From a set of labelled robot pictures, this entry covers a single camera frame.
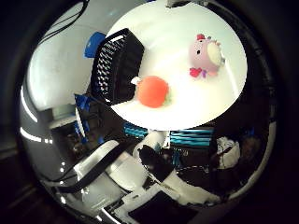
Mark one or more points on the orange plush fruit toy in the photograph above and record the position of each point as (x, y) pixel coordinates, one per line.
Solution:
(152, 91)

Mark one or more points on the pink plush animal toy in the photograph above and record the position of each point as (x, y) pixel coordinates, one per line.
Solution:
(205, 56)

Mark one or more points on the cyan striped panel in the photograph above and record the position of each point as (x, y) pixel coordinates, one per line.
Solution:
(191, 137)

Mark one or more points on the person in brown top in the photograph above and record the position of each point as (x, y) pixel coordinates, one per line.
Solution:
(250, 149)

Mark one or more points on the black mesh basket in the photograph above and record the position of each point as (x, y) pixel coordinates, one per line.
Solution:
(120, 67)

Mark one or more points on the blue chair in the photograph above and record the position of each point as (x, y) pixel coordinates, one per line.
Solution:
(93, 44)

